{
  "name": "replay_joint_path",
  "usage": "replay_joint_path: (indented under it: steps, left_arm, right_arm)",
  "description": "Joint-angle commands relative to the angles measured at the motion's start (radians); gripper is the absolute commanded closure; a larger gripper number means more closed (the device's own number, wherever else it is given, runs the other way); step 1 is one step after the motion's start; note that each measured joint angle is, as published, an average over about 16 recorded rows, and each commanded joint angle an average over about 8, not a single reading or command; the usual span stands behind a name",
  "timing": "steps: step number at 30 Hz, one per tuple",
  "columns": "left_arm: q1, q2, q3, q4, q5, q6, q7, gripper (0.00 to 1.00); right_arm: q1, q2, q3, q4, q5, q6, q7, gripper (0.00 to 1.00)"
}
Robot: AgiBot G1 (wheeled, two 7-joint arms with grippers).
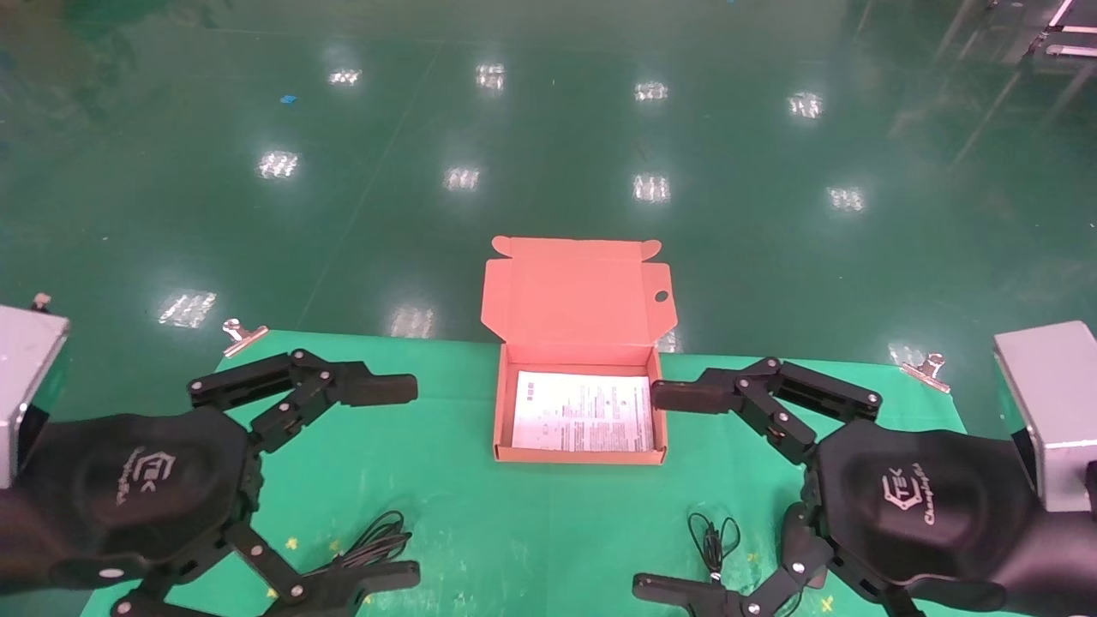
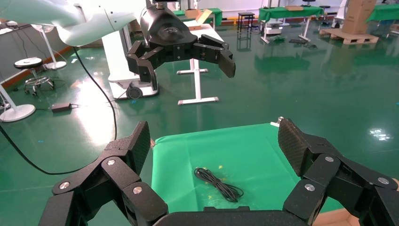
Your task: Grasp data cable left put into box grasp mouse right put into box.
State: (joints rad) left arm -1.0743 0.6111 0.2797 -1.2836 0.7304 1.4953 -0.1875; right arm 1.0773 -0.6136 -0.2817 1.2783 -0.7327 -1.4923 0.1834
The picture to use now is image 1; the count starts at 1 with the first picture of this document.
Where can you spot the white printed instruction sheet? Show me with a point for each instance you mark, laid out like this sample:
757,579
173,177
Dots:
583,411

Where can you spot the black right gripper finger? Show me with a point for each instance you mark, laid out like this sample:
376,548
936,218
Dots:
677,596
694,394

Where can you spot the orange cardboard box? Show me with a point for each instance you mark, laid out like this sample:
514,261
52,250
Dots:
574,300

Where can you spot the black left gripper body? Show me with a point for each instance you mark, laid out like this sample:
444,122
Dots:
128,480

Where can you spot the white metal rack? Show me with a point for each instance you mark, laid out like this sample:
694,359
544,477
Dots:
1071,51

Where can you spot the silver binder clip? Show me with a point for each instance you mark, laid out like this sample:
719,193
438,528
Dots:
926,374
244,340

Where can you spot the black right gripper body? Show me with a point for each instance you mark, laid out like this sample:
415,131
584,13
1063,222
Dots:
926,506

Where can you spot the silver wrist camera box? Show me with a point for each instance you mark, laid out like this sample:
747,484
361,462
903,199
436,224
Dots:
26,386
1058,403

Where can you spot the green table mat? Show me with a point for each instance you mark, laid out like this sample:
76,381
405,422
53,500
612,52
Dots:
446,514

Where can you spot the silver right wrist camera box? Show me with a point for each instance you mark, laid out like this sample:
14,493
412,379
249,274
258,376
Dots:
1058,403

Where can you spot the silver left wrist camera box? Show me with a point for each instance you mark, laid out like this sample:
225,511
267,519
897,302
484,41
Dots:
26,386

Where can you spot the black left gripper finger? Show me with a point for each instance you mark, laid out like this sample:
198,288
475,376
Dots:
377,388
368,581

